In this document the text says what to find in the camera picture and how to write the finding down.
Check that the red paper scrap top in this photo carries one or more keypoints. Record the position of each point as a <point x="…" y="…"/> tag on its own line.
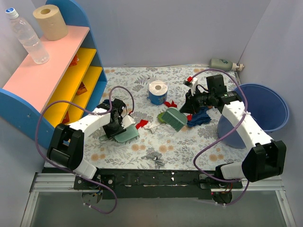
<point x="170" y="104"/>

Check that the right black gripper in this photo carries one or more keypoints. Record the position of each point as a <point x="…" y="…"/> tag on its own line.
<point x="190" y="104"/>

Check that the grey lotion bottle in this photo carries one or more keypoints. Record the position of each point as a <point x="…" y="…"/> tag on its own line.
<point x="225" y="65"/>

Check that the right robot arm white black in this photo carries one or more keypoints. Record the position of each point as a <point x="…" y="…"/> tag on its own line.
<point x="266" y="157"/>

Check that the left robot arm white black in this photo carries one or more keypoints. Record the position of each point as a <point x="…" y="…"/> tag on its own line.
<point x="67" y="143"/>

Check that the green dustpan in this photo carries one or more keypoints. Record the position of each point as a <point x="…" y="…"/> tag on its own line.
<point x="130" y="134"/>

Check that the green hand brush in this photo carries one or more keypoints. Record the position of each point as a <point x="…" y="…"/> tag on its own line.
<point x="174" y="118"/>

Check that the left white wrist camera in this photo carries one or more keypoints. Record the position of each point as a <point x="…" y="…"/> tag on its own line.
<point x="127" y="121"/>

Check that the clear plastic water bottle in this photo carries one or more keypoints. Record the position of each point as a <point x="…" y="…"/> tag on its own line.
<point x="27" y="37"/>

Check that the red paper scrap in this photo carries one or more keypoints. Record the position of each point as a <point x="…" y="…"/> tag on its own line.
<point x="189" y="117"/>
<point x="170" y="104"/>
<point x="141" y="124"/>

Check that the white paper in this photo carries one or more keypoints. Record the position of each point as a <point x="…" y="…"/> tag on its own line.
<point x="151" y="127"/>

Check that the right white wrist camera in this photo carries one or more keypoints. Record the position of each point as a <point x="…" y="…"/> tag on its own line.
<point x="192" y="83"/>

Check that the blue plastic bucket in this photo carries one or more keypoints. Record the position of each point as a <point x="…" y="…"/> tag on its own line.
<point x="266" y="106"/>

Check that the green crumpled paper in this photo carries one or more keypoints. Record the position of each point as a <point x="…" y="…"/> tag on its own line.
<point x="159" y="117"/>

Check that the orange item middle shelf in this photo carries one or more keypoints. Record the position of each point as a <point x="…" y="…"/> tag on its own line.
<point x="81" y="89"/>

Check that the grey paper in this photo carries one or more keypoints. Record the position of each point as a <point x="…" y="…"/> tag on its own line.
<point x="156" y="157"/>

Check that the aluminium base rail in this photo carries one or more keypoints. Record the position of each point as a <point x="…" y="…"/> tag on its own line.
<point x="154" y="198"/>

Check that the blue pink yellow shelf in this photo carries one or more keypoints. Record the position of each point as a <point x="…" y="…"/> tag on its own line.
<point x="36" y="97"/>

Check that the orange item upper shelf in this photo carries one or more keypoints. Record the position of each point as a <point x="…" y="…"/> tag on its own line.
<point x="74" y="61"/>

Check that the brown toilet paper roll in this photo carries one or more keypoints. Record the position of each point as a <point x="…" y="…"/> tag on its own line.
<point x="51" y="22"/>

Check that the small dark blue scrap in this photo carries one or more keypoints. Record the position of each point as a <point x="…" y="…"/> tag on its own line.
<point x="107" y="102"/>

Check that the orange item shelf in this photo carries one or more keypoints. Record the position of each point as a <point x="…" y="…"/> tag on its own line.
<point x="81" y="89"/>
<point x="74" y="61"/>
<point x="66" y="118"/>

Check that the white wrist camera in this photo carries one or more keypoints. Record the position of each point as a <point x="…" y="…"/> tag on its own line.
<point x="192" y="83"/>
<point x="127" y="121"/>

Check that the white toilet roll blue wrap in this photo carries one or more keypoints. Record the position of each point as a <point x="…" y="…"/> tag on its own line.
<point x="158" y="91"/>

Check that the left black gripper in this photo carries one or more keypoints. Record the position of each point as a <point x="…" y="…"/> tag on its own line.
<point x="113" y="130"/>

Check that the orange item lower shelf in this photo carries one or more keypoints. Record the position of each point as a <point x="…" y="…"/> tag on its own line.
<point x="66" y="118"/>

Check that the dark blue crumpled paper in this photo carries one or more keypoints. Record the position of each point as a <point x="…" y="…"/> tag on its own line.
<point x="199" y="118"/>

